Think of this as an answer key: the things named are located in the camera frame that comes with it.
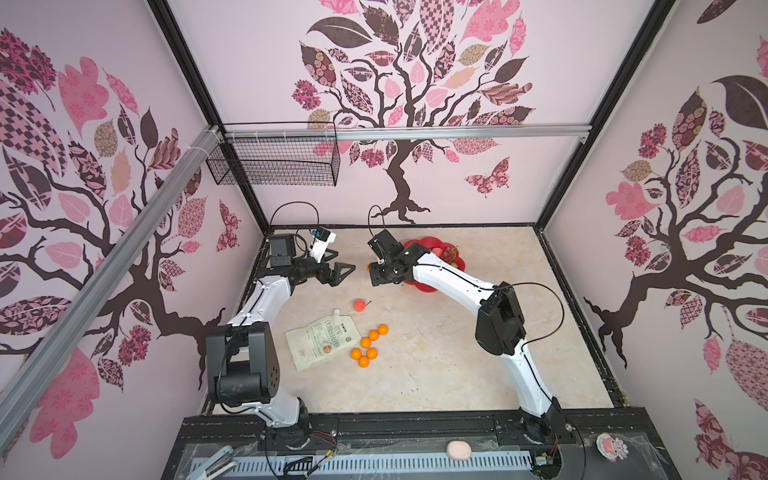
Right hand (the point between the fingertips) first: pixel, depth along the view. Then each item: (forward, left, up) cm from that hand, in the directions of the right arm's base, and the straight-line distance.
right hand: (376, 270), depth 92 cm
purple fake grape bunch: (+12, -26, -6) cm, 29 cm away
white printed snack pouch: (-17, +17, -11) cm, 27 cm away
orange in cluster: (-17, +1, -11) cm, 20 cm away
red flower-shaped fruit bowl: (+19, -21, -9) cm, 29 cm away
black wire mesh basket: (+31, +31, +22) cm, 50 cm away
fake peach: (+13, -22, -7) cm, 27 cm away
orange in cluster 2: (-19, +4, -10) cm, 22 cm away
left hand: (-2, +9, +6) cm, 11 cm away
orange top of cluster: (-15, -2, -10) cm, 18 cm away
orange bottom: (-25, +4, -11) cm, 28 cm away
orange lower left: (-23, +6, -10) cm, 26 cm away
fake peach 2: (-7, +6, -9) cm, 13 cm away
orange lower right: (-23, +1, -11) cm, 25 cm away
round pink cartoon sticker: (-47, -56, -8) cm, 73 cm away
